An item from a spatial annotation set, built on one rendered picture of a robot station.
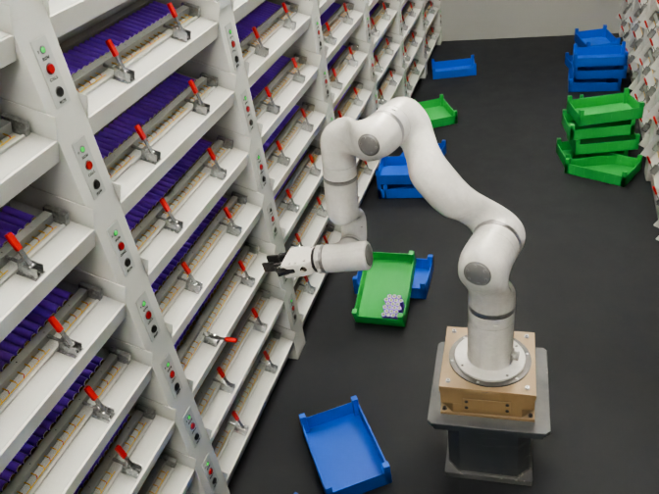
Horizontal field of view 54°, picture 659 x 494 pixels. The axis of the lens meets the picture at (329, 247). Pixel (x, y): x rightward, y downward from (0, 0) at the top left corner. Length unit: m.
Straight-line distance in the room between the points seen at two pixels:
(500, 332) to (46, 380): 1.06
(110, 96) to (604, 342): 1.83
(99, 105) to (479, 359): 1.12
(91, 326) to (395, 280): 1.48
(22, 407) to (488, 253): 1.01
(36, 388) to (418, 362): 1.43
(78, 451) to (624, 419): 1.59
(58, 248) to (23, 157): 0.19
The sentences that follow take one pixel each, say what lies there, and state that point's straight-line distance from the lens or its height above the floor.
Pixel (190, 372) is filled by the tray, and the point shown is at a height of 0.49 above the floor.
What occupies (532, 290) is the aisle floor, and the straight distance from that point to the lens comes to 2.67.
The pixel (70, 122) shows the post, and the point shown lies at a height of 1.27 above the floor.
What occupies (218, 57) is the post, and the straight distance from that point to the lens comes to 1.86.
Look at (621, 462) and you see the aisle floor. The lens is 2.15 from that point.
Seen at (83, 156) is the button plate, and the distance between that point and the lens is 1.33.
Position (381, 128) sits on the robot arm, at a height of 1.07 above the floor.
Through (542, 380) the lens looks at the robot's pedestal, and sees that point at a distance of 1.94.
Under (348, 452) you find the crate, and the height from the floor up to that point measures 0.00.
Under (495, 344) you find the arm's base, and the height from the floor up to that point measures 0.49.
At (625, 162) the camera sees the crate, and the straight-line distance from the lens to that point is 3.55.
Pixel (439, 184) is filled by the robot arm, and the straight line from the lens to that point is 1.53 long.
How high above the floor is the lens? 1.69
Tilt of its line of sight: 34 degrees down
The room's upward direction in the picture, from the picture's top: 10 degrees counter-clockwise
